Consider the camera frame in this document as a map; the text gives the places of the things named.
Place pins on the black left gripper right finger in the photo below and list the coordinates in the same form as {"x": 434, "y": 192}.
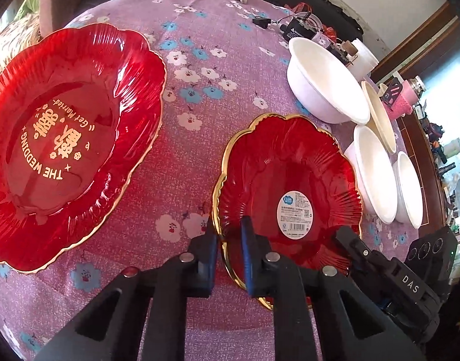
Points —
{"x": 318, "y": 314}

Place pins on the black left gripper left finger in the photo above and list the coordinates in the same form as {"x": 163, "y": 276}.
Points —
{"x": 141, "y": 314}

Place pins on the white paper bowl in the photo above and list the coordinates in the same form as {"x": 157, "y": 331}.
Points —
{"x": 410, "y": 202}
{"x": 379, "y": 121}
{"x": 374, "y": 174}
{"x": 323, "y": 85}

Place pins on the small red gold-rimmed plate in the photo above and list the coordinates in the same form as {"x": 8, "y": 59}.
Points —
{"x": 294, "y": 182}

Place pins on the dark wooden cabinet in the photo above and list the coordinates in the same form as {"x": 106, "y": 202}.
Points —
{"x": 418, "y": 149}

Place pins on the black phone stand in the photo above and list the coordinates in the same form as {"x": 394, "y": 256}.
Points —
{"x": 390, "y": 93}

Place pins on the pink knit-sleeved thermos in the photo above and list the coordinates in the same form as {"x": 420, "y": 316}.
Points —
{"x": 413, "y": 88}

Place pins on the large red wedding plate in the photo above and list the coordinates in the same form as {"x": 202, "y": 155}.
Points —
{"x": 79, "y": 111}

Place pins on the white plastic jar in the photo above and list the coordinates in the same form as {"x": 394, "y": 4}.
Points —
{"x": 363, "y": 62}

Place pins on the black cylindrical motor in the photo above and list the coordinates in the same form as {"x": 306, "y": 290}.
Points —
{"x": 345, "y": 52}

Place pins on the purple floral tablecloth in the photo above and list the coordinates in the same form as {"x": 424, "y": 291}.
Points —
{"x": 222, "y": 72}

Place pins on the red plastic bag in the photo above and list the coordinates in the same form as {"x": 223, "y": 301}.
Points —
{"x": 308, "y": 7}

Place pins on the small black adapter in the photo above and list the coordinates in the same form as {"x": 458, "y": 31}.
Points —
{"x": 261, "y": 22}

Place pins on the floral patterned blanket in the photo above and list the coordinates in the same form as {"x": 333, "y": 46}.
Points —
{"x": 18, "y": 36}

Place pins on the green cushion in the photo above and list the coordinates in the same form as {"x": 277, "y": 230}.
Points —
{"x": 28, "y": 7}

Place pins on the black motor with wires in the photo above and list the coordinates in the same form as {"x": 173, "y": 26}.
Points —
{"x": 304, "y": 25}

